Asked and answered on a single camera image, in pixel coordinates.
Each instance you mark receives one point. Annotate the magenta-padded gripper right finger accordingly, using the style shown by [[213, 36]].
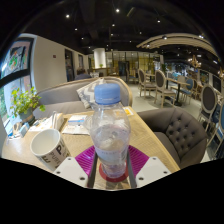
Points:
[[146, 166]]

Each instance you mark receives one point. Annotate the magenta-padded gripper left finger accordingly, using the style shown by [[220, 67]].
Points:
[[75, 168]]

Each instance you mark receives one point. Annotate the clear plastic water bottle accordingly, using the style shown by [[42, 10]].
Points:
[[110, 133]]

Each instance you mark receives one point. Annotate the white mug with black lettering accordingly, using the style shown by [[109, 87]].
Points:
[[50, 148]]

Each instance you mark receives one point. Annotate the clear plastic cup with straw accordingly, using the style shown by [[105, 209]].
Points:
[[88, 123]]

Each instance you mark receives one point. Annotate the dark grey tufted armchair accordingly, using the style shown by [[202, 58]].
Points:
[[180, 133]]

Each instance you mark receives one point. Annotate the white and orange book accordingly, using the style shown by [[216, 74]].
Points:
[[46, 122]]

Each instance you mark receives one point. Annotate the light blue tissue pack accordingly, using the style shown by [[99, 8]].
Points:
[[22, 129]]

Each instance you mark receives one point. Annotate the grey curved sofa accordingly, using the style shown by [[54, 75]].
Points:
[[60, 95]]

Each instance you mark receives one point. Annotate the grey chevron cushion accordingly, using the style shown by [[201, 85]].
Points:
[[85, 93]]

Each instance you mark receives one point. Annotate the group of dining chairs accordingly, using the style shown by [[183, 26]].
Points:
[[163, 86]]

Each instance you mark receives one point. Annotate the green potted plant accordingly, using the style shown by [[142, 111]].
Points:
[[25, 103]]

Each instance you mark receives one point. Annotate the person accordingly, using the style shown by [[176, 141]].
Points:
[[81, 74]]

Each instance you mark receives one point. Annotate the group of ceiling spotlights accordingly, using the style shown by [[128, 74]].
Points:
[[117, 10]]

